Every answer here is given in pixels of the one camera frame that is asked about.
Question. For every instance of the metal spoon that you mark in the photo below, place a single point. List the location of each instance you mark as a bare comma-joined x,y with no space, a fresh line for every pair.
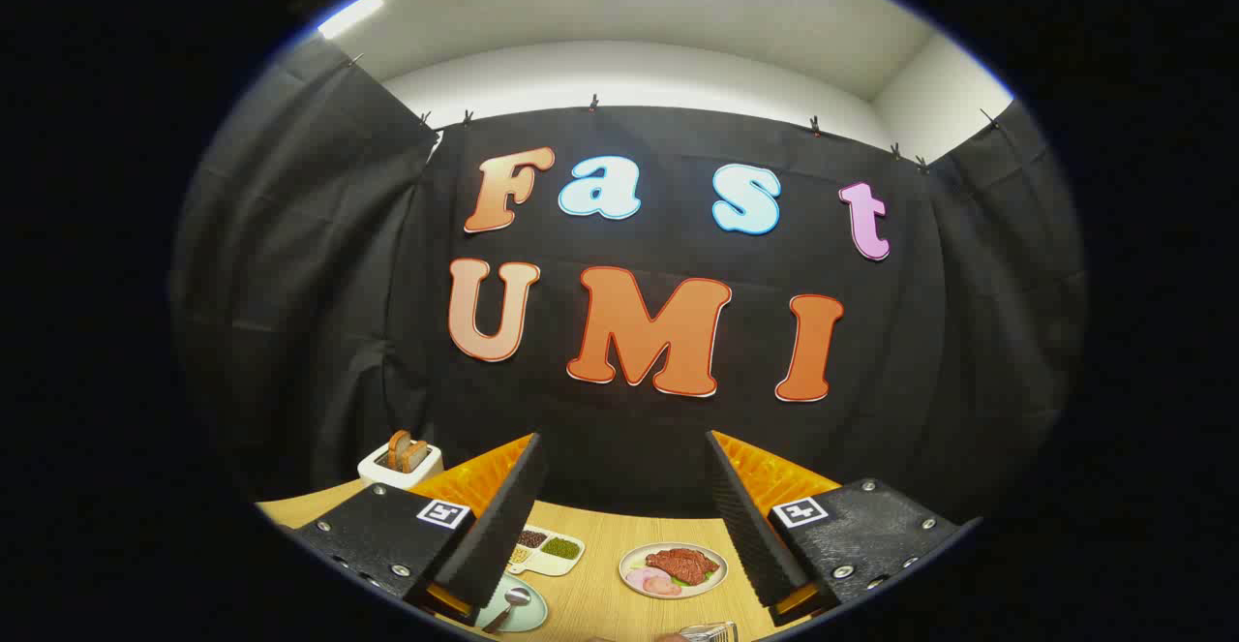
513,597

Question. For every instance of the light blue round plate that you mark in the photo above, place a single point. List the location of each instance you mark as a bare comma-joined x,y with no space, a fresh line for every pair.
528,618

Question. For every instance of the white divided tray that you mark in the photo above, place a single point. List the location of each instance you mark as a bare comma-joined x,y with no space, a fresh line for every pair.
557,565

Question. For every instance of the beige round plate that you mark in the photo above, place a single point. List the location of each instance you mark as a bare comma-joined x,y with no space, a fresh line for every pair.
721,565

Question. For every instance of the toasted bread slice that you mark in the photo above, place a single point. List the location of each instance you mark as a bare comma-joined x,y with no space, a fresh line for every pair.
398,447
418,454

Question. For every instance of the brown steak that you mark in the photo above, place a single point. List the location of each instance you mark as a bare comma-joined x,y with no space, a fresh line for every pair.
682,563

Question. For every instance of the pink ham slice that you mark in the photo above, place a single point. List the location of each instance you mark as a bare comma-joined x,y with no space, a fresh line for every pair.
639,576
663,586

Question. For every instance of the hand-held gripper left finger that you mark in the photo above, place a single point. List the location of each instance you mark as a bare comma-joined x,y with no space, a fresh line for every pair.
503,526

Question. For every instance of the pile of green mung beans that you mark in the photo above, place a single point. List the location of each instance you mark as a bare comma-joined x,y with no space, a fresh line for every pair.
560,547

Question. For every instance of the ceiling light panel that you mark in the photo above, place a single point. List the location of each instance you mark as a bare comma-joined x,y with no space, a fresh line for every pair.
350,15

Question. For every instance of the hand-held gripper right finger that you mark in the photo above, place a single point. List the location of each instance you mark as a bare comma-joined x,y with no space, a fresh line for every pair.
750,526

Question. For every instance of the white toaster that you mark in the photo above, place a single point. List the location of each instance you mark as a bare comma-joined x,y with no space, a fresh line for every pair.
387,473

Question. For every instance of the green lettuce leaf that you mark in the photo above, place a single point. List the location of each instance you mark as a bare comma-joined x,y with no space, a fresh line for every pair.
710,574

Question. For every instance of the pile of dark red beans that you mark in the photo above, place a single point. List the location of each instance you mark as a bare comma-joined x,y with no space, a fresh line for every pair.
531,537

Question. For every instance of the pile of yellow soybeans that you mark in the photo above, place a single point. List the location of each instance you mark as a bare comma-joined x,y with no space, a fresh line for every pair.
520,555

